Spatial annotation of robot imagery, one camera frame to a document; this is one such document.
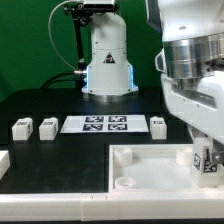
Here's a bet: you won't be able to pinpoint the white left fence piece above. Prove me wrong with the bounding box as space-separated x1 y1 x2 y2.
0 150 10 180

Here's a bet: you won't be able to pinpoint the white square tabletop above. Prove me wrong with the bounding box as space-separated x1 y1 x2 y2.
109 144 224 192

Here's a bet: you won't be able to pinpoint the grey cable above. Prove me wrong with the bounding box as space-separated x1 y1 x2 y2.
48 0 84 73

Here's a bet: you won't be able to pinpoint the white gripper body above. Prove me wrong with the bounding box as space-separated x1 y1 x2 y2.
154 48 224 148

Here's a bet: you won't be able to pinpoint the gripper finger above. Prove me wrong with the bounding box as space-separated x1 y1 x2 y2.
209 141 224 165
189 126 205 141

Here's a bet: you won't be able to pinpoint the white front fence rail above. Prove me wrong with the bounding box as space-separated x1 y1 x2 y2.
0 189 224 221

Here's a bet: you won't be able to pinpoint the black cables at base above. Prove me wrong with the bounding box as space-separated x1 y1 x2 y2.
39 70 88 90

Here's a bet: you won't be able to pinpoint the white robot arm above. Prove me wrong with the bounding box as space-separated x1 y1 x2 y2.
83 0 224 165

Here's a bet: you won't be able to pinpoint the black camera stand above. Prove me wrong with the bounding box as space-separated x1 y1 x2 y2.
63 3 94 78

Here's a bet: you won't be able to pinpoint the white sheet with markers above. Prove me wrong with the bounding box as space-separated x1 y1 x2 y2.
61 115 148 133

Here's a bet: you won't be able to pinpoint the grey camera on stand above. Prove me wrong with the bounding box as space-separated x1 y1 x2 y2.
83 0 115 9

